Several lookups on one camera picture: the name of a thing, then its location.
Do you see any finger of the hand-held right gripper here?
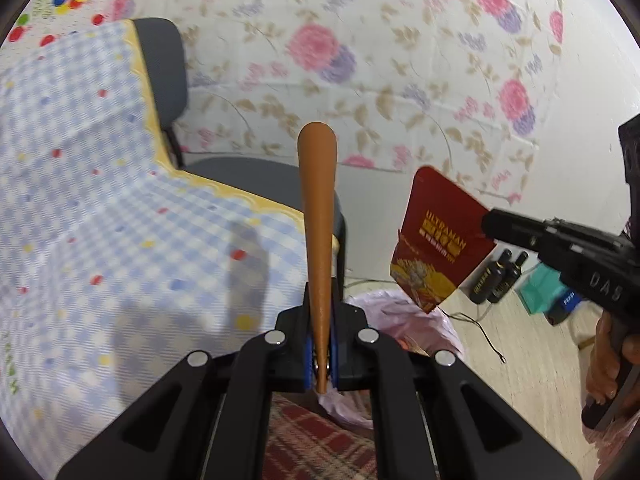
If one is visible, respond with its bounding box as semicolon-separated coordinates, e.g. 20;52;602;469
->
480;208;551;262

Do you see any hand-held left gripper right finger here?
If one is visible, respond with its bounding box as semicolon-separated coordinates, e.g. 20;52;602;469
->
330;284;582;480

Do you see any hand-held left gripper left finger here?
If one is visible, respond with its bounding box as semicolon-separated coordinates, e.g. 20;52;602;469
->
55;282;314;480

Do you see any bin with pink bag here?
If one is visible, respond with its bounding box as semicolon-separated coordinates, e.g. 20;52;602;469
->
320;290;466;431

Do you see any red printed packet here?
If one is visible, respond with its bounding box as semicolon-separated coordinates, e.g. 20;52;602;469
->
390;166;497;315

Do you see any brown wooden stick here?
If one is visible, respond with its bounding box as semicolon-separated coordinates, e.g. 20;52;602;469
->
297;122;339;395

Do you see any person's right hand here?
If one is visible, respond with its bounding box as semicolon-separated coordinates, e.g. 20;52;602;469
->
585;309;623;405

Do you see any dark glass bottle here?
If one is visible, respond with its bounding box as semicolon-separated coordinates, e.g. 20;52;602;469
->
469;249;513;305
489;251;529;304

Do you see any blue packet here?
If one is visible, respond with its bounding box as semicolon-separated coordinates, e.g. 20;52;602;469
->
547;290;584;326

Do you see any teal packet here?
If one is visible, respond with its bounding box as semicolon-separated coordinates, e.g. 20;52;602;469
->
515;262;571;316

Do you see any red plaid cloth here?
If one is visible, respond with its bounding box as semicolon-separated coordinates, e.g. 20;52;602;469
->
262;392;382;480

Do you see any blue white checkered cloth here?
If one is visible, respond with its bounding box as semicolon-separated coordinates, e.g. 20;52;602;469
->
0;20;341;480

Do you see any grey office chair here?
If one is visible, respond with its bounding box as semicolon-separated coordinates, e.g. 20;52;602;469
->
135;17;348;288

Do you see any black cable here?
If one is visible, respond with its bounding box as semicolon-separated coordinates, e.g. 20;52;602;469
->
444;310;506;364

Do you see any floral wall sheet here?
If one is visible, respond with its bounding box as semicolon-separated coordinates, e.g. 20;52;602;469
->
107;0;566;211

